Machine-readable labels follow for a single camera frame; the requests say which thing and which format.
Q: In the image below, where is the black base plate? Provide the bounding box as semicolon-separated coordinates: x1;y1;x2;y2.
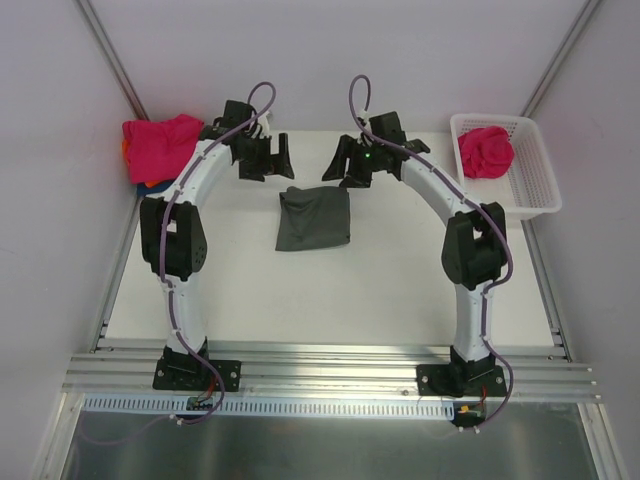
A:
152;357;242;392
416;363;507;398

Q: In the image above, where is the dark grey t-shirt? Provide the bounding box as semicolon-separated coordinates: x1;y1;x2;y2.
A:
275;186;351;252

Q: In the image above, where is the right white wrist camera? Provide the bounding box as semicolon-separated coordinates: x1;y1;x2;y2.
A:
356;110;371;136

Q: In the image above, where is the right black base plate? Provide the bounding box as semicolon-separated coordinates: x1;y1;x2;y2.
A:
416;363;507;398

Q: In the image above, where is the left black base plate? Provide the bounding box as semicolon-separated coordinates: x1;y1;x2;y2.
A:
152;357;242;392

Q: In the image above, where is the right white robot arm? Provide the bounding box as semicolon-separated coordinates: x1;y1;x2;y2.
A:
323;112;513;398

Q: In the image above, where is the folded orange t-shirt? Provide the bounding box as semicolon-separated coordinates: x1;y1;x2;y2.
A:
121;139;160;188

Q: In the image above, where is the white plastic basket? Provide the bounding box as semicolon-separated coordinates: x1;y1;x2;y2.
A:
450;113;562;220

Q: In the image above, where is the crumpled pink t-shirt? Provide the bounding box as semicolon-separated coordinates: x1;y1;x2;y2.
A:
458;126;515;179

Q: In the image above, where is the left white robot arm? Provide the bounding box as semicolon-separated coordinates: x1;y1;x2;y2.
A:
139;100;295;388

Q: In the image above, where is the aluminium mounting rail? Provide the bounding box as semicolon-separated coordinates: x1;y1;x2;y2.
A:
62;339;604;403

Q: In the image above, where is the folded blue t-shirt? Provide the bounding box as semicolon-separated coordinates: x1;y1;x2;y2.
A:
136;127;211;197

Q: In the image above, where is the white slotted cable duct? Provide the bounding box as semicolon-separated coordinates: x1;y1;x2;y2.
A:
83;394;454;421

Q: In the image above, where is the folded pink t-shirt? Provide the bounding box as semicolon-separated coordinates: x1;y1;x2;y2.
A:
121;114;204;184

